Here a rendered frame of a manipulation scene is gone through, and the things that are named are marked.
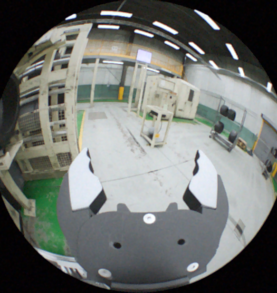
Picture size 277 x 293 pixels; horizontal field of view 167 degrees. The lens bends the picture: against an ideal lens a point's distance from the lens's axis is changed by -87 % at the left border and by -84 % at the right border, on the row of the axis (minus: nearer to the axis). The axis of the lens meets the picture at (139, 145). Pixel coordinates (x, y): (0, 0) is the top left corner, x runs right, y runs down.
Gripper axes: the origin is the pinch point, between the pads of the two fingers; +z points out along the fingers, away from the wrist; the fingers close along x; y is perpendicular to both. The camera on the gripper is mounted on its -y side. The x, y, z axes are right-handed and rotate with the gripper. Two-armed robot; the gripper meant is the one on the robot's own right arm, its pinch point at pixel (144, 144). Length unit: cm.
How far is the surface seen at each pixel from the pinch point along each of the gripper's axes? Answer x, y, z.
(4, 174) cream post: -125, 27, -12
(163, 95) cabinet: 94, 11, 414
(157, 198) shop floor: 24, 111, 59
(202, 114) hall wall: 647, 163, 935
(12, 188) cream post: -127, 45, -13
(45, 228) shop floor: -100, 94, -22
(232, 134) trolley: 353, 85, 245
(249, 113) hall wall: 902, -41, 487
